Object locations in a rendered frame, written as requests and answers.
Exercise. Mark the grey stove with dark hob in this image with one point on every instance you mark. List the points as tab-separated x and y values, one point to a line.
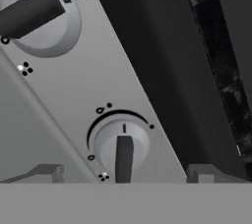
108	70

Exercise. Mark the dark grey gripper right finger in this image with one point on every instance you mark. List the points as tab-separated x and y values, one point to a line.
203	173

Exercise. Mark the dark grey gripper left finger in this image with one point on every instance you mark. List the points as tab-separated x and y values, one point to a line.
46	172

